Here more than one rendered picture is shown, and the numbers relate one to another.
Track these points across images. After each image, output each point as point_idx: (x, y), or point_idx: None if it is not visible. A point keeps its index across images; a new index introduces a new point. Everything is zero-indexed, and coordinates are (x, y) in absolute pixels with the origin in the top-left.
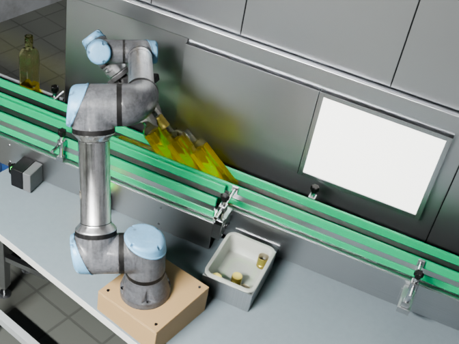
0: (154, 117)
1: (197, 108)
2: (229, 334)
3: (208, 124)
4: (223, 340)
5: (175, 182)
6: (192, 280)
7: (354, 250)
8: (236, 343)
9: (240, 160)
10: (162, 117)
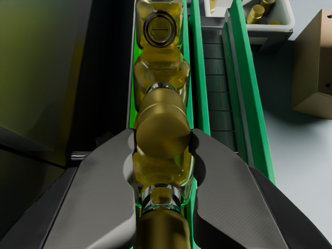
0: (200, 141)
1: (1, 19)
2: (301, 14)
3: (47, 19)
4: (310, 17)
5: (252, 65)
6: (326, 26)
7: None
8: (304, 7)
9: (79, 21)
10: (166, 104)
